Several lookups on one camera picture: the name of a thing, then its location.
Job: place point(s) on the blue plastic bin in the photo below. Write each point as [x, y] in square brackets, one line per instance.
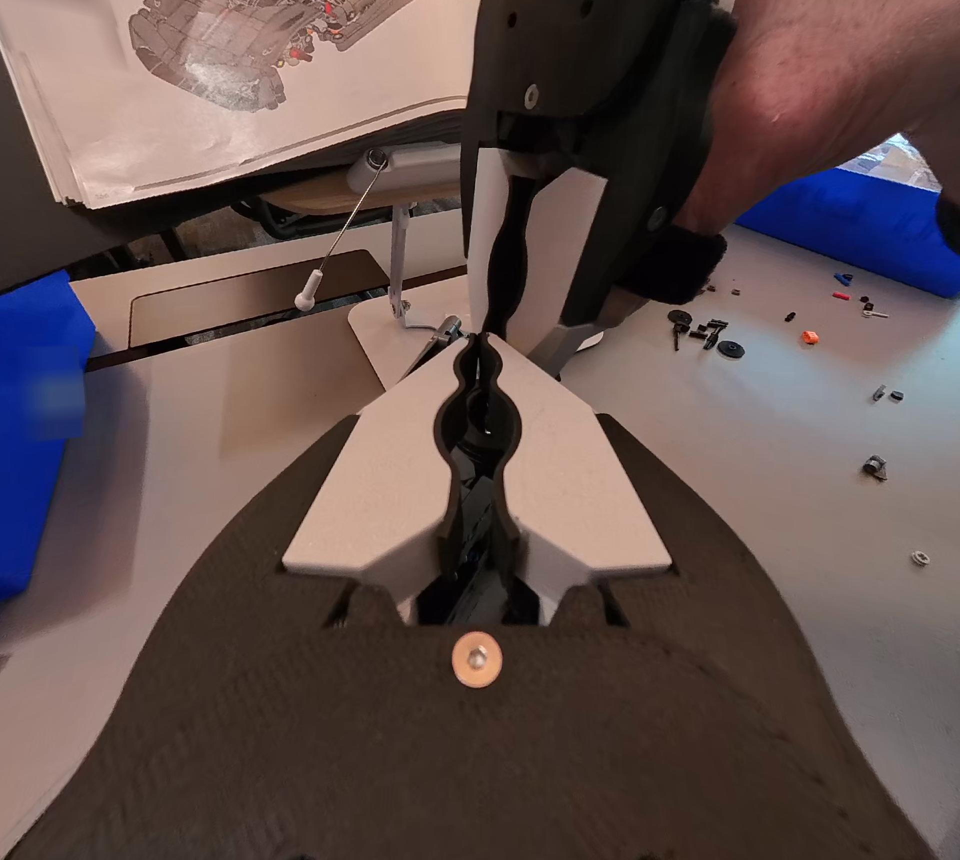
[847, 222]
[37, 500]

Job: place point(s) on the person's right hand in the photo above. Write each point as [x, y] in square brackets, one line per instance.
[840, 35]

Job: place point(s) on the partly built lego car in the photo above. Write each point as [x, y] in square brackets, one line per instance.
[476, 500]

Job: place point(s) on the small white lego pin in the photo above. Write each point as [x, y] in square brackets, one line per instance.
[874, 312]

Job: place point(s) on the open instruction book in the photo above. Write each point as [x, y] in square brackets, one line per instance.
[300, 87]

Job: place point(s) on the clear plastic bags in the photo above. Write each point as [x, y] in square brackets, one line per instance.
[900, 162]

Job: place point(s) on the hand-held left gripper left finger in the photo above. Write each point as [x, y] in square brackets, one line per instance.
[367, 500]

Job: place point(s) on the white book stand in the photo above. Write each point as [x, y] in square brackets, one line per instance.
[420, 166]

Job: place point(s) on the pile of small lego pieces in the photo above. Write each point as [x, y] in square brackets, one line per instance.
[705, 335]

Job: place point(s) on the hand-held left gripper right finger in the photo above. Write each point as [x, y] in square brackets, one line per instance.
[592, 500]

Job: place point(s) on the small dark lego piece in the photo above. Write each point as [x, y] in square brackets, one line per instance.
[875, 467]

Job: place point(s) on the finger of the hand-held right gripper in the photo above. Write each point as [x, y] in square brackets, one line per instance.
[562, 237]
[484, 237]

